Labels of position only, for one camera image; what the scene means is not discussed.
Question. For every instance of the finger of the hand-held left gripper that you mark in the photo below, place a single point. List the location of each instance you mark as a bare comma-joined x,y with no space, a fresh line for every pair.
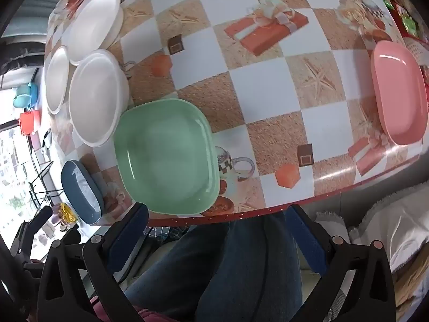
42,216

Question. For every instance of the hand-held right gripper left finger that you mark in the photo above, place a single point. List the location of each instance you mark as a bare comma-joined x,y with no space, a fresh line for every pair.
129,241

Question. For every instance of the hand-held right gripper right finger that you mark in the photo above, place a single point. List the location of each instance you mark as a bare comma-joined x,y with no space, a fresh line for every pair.
308,241

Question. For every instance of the green square plate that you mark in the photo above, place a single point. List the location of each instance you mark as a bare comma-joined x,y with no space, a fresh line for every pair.
167,157

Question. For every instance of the large white bowl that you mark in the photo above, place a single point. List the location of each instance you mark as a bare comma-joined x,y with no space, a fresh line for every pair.
95,100
90,26

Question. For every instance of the yellow wrapped item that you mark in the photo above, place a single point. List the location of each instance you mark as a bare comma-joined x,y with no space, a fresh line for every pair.
67,213

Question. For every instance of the black metal rack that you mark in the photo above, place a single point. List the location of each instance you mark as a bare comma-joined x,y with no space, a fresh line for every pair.
40,181

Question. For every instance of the blue oval plate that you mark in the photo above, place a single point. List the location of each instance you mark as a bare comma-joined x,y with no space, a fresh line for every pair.
80,191

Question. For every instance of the person's jeans leg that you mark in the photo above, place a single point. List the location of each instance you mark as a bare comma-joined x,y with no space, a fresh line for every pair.
234,268

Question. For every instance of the white fleece blanket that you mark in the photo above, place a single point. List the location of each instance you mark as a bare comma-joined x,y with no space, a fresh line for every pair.
395,221

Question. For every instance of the red plastic bucket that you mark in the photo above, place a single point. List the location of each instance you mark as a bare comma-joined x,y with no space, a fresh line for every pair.
30,122

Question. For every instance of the beige cloth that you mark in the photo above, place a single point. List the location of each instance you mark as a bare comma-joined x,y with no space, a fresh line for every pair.
412,281

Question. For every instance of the teal plastic bucket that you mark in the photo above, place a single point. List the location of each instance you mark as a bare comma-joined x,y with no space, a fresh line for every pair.
25,95

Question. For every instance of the small white bowl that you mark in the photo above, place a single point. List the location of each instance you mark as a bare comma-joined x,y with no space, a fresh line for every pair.
57,80

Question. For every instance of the checkered printed tablecloth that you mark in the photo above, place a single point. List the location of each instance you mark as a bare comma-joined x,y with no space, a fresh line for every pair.
268,80

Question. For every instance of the pink oval plate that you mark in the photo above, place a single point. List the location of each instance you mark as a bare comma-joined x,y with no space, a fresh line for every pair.
397,97

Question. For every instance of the red tray of snack packets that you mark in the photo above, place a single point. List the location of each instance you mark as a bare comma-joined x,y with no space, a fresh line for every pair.
402,10

